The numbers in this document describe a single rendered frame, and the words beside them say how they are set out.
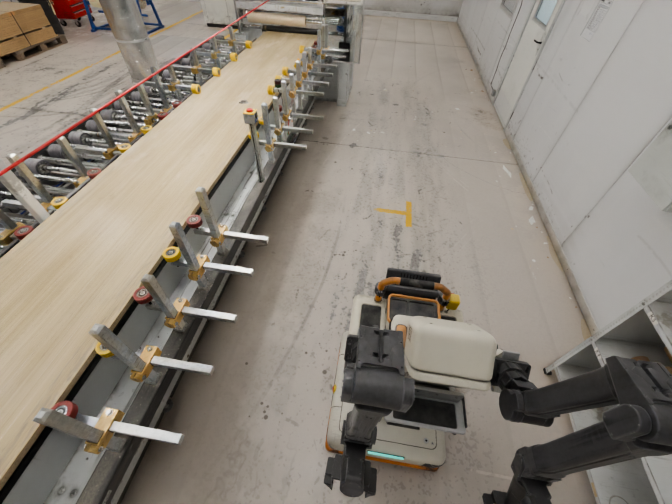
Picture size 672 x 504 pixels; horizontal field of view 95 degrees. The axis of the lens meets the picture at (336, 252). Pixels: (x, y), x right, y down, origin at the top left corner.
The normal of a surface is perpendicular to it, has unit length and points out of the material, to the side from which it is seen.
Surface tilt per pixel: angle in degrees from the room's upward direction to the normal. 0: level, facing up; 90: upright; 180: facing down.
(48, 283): 0
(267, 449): 0
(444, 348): 42
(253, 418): 0
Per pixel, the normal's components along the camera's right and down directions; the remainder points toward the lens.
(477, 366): -0.07, 0.00
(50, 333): 0.04, -0.66
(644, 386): 0.07, -0.82
